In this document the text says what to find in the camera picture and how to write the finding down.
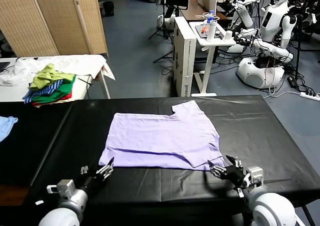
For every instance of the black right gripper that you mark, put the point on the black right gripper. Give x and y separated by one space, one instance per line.
233 174

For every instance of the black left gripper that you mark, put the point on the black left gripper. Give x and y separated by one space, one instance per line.
87 182

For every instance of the light purple t-shirt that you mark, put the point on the light purple t-shirt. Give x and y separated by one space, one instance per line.
162 141

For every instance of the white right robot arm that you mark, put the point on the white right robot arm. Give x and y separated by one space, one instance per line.
270 208

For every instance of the small white robot base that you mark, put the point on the small white robot base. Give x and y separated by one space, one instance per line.
165 22

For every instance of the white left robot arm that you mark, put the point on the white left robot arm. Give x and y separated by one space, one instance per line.
67 211

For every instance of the large black plastic table cover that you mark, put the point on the large black plastic table cover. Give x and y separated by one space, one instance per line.
275 126

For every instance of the red garment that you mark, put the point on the red garment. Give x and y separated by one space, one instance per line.
68 95

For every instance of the narrow black table cover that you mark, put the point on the narrow black table cover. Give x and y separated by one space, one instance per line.
27 126

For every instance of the beige garment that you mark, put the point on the beige garment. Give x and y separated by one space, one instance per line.
37 106

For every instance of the dark green garment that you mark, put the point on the dark green garment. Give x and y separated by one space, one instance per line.
63 88

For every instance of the blue striped garment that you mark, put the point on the blue striped garment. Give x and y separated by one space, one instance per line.
42 92

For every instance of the black metal table leg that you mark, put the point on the black metal table leg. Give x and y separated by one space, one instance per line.
308 216

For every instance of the light blue garment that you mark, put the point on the light blue garment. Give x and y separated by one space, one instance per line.
6 128

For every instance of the white side table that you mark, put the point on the white side table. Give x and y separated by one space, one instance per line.
208 68

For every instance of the lime green garment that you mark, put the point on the lime green garment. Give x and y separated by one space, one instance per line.
45 76

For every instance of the tall white cardboard box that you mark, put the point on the tall white cardboard box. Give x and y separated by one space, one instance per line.
187 68

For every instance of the black power adapter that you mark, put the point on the black power adapter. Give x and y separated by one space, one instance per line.
292 81

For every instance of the white draped sheet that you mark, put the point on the white draped sheet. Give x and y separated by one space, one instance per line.
80 63

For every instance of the white power strip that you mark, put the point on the white power strip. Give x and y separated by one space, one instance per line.
308 94

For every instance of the white folding table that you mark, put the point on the white folding table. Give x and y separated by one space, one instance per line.
10 93

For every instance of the crumpled white garment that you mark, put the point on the crumpled white garment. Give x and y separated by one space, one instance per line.
22 68

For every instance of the white thermos bottle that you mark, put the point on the white thermos bottle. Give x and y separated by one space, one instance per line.
211 32

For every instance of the black stand pole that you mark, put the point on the black stand pole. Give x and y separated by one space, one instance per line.
298 48

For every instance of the small orange object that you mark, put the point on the small orange object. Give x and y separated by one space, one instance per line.
205 30

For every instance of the white humanoid robot with base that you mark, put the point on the white humanoid robot with base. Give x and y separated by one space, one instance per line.
271 23

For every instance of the clear blue-capped water bottle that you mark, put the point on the clear blue-capped water bottle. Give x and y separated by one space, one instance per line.
211 16

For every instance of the black tripod stand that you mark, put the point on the black tripod stand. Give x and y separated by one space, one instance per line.
177 12
164 23

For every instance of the bamboo folding screen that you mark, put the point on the bamboo folding screen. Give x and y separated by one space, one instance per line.
50 16

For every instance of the brown wooden desk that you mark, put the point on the brown wooden desk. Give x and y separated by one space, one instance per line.
192 9

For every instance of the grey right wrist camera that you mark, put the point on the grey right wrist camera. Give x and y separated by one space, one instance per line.
255 174

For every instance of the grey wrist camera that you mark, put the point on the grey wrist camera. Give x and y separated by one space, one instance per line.
65 186
255 174

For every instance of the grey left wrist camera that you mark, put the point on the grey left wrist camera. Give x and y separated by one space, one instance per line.
65 186

